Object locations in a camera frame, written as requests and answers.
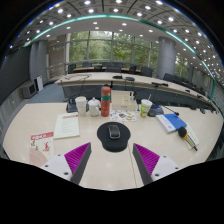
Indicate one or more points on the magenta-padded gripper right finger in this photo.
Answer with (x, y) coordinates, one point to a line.
(162, 166)

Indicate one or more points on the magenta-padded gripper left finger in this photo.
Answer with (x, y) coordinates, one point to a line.
(60, 165)

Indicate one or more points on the black computer mouse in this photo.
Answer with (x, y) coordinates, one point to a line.
(114, 132)

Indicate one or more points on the black mouse pad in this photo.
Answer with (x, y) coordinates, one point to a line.
(113, 145)

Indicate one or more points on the red and white fan-print magazine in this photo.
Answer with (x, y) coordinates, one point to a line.
(41, 146)

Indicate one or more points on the black and yellow handheld microphone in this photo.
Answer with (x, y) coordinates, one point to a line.
(183, 133)

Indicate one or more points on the cream booklet with red header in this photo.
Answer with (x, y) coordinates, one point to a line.
(66, 126)

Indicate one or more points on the blue and white book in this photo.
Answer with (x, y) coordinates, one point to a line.
(171, 122)

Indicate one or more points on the dark grey conference microphone unit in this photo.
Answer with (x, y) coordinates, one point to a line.
(156, 110)

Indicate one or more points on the green and white paper cup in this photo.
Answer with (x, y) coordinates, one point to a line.
(145, 109)

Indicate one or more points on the black conference microphone unit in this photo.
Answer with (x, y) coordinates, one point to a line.
(71, 107)

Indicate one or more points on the white paper cup stack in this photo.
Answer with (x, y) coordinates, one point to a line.
(81, 106)

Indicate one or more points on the colourful sticker sheet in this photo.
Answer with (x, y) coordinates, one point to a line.
(123, 116)

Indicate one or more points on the white lidded mug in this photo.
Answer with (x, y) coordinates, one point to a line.
(94, 108)

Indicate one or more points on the cream desk organizer tray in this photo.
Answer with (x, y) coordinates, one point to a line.
(123, 100)

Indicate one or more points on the red bottle with green band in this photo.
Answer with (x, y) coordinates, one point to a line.
(105, 103)

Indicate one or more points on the grey box appliance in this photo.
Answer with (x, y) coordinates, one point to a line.
(28, 90)

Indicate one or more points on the white floor appliance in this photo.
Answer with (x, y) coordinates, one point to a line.
(39, 83)

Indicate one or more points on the group of dark office chairs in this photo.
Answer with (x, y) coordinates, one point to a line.
(146, 71)

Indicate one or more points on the group of round ceiling lights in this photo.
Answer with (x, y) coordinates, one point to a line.
(118, 1)

